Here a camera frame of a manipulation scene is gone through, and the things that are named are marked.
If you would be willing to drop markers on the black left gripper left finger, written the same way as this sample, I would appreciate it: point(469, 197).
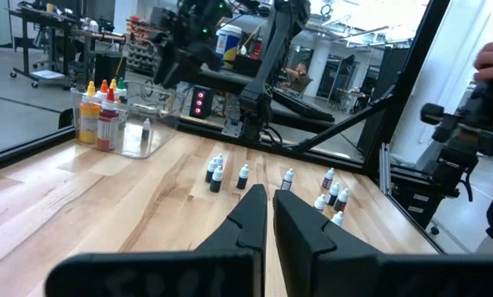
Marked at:
point(229, 268)

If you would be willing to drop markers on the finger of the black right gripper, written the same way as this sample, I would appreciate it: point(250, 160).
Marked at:
point(167, 62)
point(186, 57)

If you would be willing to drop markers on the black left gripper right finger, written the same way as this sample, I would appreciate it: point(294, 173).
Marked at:
point(312, 264)

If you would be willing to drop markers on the large green coloring bottle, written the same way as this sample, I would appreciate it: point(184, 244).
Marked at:
point(121, 84)

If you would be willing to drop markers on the large amber coloring bottle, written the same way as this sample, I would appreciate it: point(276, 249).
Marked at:
point(114, 84)

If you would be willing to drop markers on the large red-orange coloring bottle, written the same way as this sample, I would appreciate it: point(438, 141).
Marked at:
point(104, 86)

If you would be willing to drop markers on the small dark dropper bottle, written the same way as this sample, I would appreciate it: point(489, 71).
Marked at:
point(333, 198)
point(328, 181)
point(242, 181)
point(219, 158)
point(216, 183)
point(210, 173)
point(287, 181)
point(146, 132)

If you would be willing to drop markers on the large red coloring bottle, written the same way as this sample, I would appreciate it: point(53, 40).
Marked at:
point(107, 128)

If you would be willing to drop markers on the large yellow coloring bottle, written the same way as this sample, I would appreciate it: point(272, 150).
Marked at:
point(90, 123)

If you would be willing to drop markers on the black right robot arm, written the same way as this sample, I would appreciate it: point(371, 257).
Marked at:
point(256, 99)

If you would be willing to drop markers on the storage bin rack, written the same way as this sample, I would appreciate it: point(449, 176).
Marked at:
point(136, 49)

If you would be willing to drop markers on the white wipes canister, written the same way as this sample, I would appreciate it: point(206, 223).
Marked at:
point(228, 49)

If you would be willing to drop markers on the small green dropper bottle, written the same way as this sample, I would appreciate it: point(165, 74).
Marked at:
point(337, 218)

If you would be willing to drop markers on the black computer red lights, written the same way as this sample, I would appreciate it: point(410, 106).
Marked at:
point(194, 111)

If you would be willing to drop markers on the black bin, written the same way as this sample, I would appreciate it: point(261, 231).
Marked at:
point(107, 70)

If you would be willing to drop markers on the small red dropper bottle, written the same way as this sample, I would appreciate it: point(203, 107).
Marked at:
point(319, 202)
point(342, 204)

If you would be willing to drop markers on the wooden workbench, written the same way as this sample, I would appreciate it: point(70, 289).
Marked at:
point(101, 36)

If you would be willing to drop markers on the red container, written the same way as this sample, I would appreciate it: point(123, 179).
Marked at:
point(256, 49)

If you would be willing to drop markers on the clear plastic container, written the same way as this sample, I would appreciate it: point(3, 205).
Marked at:
point(147, 144)

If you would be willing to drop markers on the black drawer unit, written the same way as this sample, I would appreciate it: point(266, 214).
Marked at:
point(419, 214)

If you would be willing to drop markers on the white paper sheet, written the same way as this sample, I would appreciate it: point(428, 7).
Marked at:
point(48, 74)

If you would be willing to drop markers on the black rolling desk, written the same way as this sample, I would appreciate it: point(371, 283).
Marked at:
point(44, 18)

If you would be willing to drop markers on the white pillar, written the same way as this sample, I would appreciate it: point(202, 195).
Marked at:
point(318, 62)

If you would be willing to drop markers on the black aluminium rig frame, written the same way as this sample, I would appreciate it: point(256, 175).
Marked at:
point(399, 82)

